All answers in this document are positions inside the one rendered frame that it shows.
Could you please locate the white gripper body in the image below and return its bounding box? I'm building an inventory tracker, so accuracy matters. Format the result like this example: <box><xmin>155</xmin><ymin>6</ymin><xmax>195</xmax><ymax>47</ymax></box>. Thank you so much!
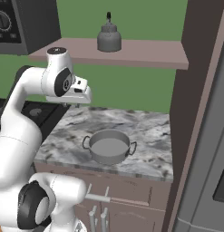
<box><xmin>45</xmin><ymin>85</ymin><xmax>93</xmax><ymax>105</ymax></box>

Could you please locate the black stove hob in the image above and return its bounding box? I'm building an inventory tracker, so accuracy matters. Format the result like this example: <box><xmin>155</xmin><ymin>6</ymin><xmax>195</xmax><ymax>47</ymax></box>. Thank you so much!
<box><xmin>0</xmin><ymin>97</ymin><xmax>72</xmax><ymax>149</ymax></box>

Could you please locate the grey kettle with black knob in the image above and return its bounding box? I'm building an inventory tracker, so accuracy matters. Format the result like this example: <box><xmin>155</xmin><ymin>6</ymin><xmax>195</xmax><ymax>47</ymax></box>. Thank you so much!
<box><xmin>96</xmin><ymin>11</ymin><xmax>122</xmax><ymax>53</ymax></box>

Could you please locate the brown open cabinet shelf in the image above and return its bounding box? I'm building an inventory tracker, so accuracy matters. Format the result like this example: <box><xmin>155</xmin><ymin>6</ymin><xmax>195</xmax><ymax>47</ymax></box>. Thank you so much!
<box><xmin>27</xmin><ymin>37</ymin><xmax>190</xmax><ymax>71</ymax></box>

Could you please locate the brown tall cabinet side panel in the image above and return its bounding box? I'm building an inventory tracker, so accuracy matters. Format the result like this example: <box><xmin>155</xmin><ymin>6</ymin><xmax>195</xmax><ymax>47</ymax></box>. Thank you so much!
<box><xmin>161</xmin><ymin>0</ymin><xmax>224</xmax><ymax>232</ymax></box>

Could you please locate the brown cabinet door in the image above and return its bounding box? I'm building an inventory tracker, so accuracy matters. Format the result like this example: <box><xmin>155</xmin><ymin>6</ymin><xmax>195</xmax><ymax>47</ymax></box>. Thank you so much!
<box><xmin>73</xmin><ymin>201</ymin><xmax>102</xmax><ymax>232</ymax></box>
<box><xmin>99</xmin><ymin>200</ymin><xmax>166</xmax><ymax>232</ymax></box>

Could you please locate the grey oven in tall cabinet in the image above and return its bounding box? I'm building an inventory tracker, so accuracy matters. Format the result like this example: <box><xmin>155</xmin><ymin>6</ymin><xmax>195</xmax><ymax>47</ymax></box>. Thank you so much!
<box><xmin>171</xmin><ymin>33</ymin><xmax>224</xmax><ymax>232</ymax></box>

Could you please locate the black range hood with dial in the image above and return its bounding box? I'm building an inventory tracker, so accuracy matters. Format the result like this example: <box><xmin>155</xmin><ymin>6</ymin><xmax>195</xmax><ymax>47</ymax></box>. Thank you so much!
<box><xmin>0</xmin><ymin>0</ymin><xmax>63</xmax><ymax>56</ymax></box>

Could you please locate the brown drawer front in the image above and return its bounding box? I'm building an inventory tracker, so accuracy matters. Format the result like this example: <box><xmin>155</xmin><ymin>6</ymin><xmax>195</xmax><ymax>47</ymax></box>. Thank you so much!
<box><xmin>34</xmin><ymin>162</ymin><xmax>173</xmax><ymax>211</ymax></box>

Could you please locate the grey pot with two handles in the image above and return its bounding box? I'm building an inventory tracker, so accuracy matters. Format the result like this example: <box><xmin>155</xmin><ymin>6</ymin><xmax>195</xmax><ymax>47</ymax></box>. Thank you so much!
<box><xmin>82</xmin><ymin>129</ymin><xmax>138</xmax><ymax>166</ymax></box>

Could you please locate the silver drawer handle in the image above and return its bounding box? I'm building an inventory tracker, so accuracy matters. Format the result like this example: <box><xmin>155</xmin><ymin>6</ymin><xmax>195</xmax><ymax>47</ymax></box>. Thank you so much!
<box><xmin>84</xmin><ymin>183</ymin><xmax>112</xmax><ymax>204</ymax></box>

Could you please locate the silver cabinet door handle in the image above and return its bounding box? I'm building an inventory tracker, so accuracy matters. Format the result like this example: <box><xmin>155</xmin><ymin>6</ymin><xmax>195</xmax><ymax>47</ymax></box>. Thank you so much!
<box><xmin>88</xmin><ymin>205</ymin><xmax>98</xmax><ymax>232</ymax></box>
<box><xmin>100</xmin><ymin>207</ymin><xmax>110</xmax><ymax>232</ymax></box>

